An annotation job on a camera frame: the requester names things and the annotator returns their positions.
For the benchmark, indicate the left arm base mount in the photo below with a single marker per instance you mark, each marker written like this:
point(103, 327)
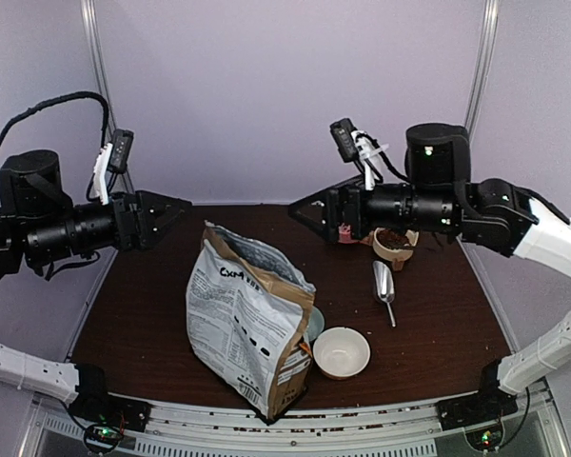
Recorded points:
point(102, 416)

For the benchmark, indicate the dog food bag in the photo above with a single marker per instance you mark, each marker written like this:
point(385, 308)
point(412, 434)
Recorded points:
point(248, 311)

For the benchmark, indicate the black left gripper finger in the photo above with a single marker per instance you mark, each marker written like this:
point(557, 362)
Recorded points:
point(155, 224)
point(155, 203)

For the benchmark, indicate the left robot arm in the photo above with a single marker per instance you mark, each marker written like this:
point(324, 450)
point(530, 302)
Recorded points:
point(40, 225)

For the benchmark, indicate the aluminium corner post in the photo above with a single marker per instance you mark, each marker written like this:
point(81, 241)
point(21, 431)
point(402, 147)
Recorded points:
point(485, 53)
point(91, 29)

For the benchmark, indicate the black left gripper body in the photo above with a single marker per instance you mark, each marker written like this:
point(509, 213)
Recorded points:
point(127, 239)

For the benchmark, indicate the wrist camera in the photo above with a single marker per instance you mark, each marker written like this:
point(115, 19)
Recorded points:
point(356, 146)
point(111, 162)

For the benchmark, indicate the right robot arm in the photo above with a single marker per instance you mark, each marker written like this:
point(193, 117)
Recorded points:
point(436, 195)

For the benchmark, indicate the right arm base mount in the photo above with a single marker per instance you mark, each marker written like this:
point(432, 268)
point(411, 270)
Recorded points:
point(488, 404)

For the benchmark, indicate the teal ceramic bowl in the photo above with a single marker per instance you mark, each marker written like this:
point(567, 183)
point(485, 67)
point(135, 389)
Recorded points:
point(316, 324)

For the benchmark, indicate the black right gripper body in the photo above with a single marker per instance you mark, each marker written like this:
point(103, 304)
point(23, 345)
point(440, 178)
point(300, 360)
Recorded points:
point(352, 197)

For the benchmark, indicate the right aluminium corner post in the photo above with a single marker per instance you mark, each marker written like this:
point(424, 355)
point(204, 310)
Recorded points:
point(485, 53)

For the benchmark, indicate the front aluminium frame rail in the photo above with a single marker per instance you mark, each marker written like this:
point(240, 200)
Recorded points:
point(389, 413)

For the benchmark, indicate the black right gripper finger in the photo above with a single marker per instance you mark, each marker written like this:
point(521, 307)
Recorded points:
point(315, 203)
point(324, 227)

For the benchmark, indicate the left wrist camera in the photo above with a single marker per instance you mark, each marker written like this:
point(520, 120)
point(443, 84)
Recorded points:
point(111, 162)

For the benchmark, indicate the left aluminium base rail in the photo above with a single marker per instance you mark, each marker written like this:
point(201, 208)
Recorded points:
point(88, 304)

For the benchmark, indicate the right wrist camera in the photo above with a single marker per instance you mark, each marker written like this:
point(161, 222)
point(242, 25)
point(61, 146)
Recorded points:
point(356, 146)

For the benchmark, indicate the left aluminium corner post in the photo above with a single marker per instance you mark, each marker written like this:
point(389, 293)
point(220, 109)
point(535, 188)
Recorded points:
point(91, 29)

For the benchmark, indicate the pink pet bowl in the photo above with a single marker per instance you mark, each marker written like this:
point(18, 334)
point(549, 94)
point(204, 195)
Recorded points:
point(345, 235)

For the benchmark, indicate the white ceramic bowl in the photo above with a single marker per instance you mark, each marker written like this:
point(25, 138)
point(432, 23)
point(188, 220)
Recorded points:
point(341, 353)

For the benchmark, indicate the metal food scoop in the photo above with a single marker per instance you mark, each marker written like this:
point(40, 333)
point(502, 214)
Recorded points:
point(384, 288)

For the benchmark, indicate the cream pet bowl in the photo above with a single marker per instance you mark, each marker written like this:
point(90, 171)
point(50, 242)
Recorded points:
point(395, 248)

